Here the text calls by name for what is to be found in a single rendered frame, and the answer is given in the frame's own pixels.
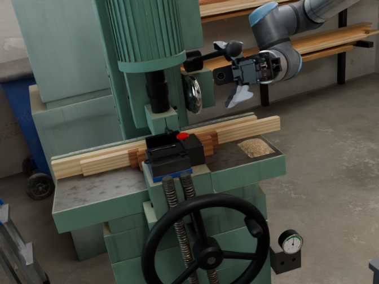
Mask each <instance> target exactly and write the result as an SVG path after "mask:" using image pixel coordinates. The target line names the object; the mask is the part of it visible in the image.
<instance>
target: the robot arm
mask: <svg viewBox="0 0 379 284"><path fill-rule="evenodd" d="M358 1H360V0H300V1H298V2H294V3H290V4H287V5H282V6H279V7H278V3H277V2H275V1H273V2H269V3H266V4H265V5H263V6H261V7H258V8H257V9H256V10H254V11H253V12H252V13H251V14H250V15H249V22H250V27H251V28H252V31H253V34H254V36H255V40H256V42H257V45H258V48H259V50H260V52H258V53H256V54H252V55H251V56H247V57H246V58H245V57H243V53H241V54H240V55H239V56H237V57H230V56H228V55H224V57H225V58H226V60H227V61H228V62H229V61H232V64H231V65H227V66H223V67H220V68H215V69H214V70H213V72H212V74H213V78H214V83H215V84H216V85H218V86H220V85H225V84H228V83H234V82H235V83H236V86H233V87H232V90H231V94H230V96H228V99H227V101H226V102H225V106H226V109H227V108H232V107H234V106H235V105H236V104H237V103H240V102H242V101H245V100H249V99H251V98H252V97H253V93H252V92H248V89H249V85H250V84H251V85H252V84H255V83H261V84H266V85H267V84H271V85H272V86H273V85H274V83H275V82H279V81H286V80H289V79H291V78H293V77H294V76H296V75H297V74H298V73H299V71H300V70H301V67H302V58H301V55H300V54H299V52H298V51H297V50H295V49H294V48H293V46H292V44H291V41H290V38H289V36H292V35H295V34H298V33H302V32H305V31H308V30H314V29H317V28H319V27H321V26H323V25H324V24H325V23H326V22H327V20H328V19H329V18H330V17H332V16H334V15H335V14H337V13H339V12H341V11H342V10H344V9H346V8H348V7H350V6H351V5H353V4H354V3H357V2H358ZM226 44H227V43H225V42H221V41H216V42H214V49H215V50H221V49H224V48H225V47H226Z"/></svg>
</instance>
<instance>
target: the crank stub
mask: <svg viewBox="0 0 379 284"><path fill-rule="evenodd" d="M244 222H245V224H246V227H247V229H248V231H249V233H250V234H251V235H252V236H253V237H254V238H260V237H261V236H262V234H263V230H262V228H261V227H260V225H259V224H258V223H257V222H256V221H255V220H253V219H252V218H251V217H250V216H246V217H245V218H244Z"/></svg>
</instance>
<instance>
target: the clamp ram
mask: <svg viewBox="0 0 379 284"><path fill-rule="evenodd" d="M174 133H175V134H174V136H173V137H168V136H167V132H166V133H163V134H158V135H153V136H149V137H145V140H146V146H147V149H148V148H150V149H151V148H156V147H160V146H164V145H168V144H173V143H177V142H179V139H177V135H178V134H179V131H178V130H176V131H174Z"/></svg>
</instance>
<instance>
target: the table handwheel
mask: <svg viewBox="0 0 379 284"><path fill-rule="evenodd" d="M210 207H226V208H231V209H234V210H237V211H240V212H241V213H243V214H244V215H246V216H250V217H251V218H252V219H253V220H255V221H256V222H257V223H258V224H259V225H260V227H261V228H262V230H263V234H262V236H261V237H260V238H257V248H256V251H255V253H251V252H235V251H225V250H222V249H221V247H220V246H219V244H218V242H217V240H216V239H215V238H213V237H209V236H208V234H207V232H206V230H205V227H204V223H203V220H202V216H201V212H200V210H202V209H204V208H210ZM191 213H192V214H193V217H194V220H195V223H196V226H197V231H198V232H197V231H195V228H194V226H193V222H191V223H187V224H186V226H187V228H188V230H189V233H190V235H191V237H192V239H193V241H194V245H193V248H192V252H193V255H194V257H195V260H194V262H193V263H192V264H191V265H190V266H189V267H188V268H187V269H186V270H185V271H184V272H183V273H182V274H181V275H180V276H179V277H178V278H177V279H176V280H175V281H174V282H172V283H171V284H182V283H183V282H184V281H185V280H186V279H187V278H188V277H189V276H190V275H191V274H192V273H194V272H195V271H196V270H197V269H198V268H201V269H203V270H212V269H215V268H217V267H218V266H219V265H220V264H221V263H222V261H223V259H242V260H251V263H250V264H249V266H248V267H247V268H246V270H245V271H244V272H243V273H242V274H241V275H240V276H239V277H238V278H237V279H235V280H234V281H233V282H231V283H230V284H250V283H251V282H252V281H253V280H254V279H255V278H256V276H257V275H258V274H259V272H260V271H261V269H262V267H263V265H264V263H265V261H266V259H267V255H268V252H269V248H270V232H269V228H268V225H267V222H266V220H265V218H264V216H263V215H262V213H261V212H260V211H259V209H257V208H256V207H255V206H254V205H253V204H252V203H250V202H248V201H247V200H245V199H243V198H241V197H238V196H234V195H231V194H224V193H212V194H204V195H200V196H197V197H193V198H190V199H188V200H186V201H183V202H181V203H180V204H178V205H176V206H174V207H173V208H171V209H170V210H169V211H168V212H166V213H165V214H164V215H163V216H162V217H161V218H160V219H159V220H158V221H157V222H156V224H155V225H154V226H153V227H152V229H151V230H150V232H149V234H148V236H147V238H146V240H145V243H144V246H143V249H142V256H141V267H142V272H143V277H144V279H145V281H146V283H147V284H163V283H162V282H161V280H160V279H159V277H158V275H157V273H156V270H155V253H156V250H157V246H158V244H159V243H160V241H161V239H162V237H163V236H164V234H165V233H166V232H167V231H168V230H169V228H170V227H171V226H173V225H174V224H175V223H176V222H177V221H178V220H180V219H181V218H183V217H185V216H187V215H188V214H191Z"/></svg>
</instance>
